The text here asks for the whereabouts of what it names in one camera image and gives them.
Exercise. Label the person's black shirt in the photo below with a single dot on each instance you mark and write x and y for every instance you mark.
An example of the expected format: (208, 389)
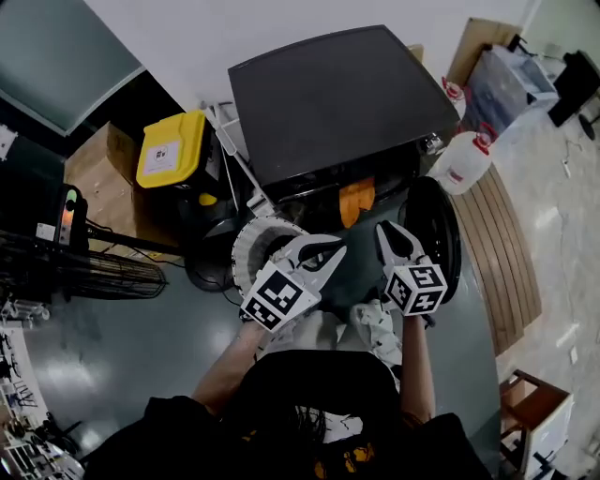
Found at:
(290, 389)

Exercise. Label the black standing fan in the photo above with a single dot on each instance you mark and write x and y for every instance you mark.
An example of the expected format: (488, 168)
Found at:
(94, 276)

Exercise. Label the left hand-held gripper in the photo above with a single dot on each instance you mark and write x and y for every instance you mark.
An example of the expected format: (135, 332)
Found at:
(281, 295)

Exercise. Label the wooden slat panel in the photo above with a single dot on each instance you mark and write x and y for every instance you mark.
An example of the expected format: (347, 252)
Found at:
(501, 262)

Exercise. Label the wooden stool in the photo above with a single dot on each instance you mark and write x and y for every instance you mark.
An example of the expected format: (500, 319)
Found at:
(534, 412)

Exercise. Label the white woven laundry basket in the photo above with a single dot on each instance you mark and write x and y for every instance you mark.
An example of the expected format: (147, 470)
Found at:
(246, 253)

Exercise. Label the white flat mop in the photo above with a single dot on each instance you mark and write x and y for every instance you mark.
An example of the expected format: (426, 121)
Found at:
(239, 159)

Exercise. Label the black bin with yellow lid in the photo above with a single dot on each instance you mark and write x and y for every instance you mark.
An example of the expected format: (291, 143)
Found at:
(169, 150)

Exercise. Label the clear plastic storage box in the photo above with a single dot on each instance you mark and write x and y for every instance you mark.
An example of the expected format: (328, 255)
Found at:
(506, 89)

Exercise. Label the person's right forearm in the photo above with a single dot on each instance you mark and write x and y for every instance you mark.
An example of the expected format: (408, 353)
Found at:
(417, 370)

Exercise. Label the person's left forearm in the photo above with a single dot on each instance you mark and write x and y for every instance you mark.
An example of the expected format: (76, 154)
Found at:
(225, 370)

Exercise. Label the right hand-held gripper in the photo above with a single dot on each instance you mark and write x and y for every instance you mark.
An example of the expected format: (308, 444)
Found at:
(417, 288)

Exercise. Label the black washing machine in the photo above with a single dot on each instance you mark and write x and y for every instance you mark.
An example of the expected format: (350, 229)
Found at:
(337, 98)

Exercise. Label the flat cardboard sheet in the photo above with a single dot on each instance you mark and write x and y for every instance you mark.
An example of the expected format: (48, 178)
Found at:
(473, 47)

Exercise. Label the brown cardboard box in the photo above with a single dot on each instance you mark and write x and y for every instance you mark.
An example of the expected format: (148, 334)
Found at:
(100, 187)

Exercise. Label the orange garment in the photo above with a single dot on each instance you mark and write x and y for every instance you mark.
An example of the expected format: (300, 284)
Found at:
(356, 201)

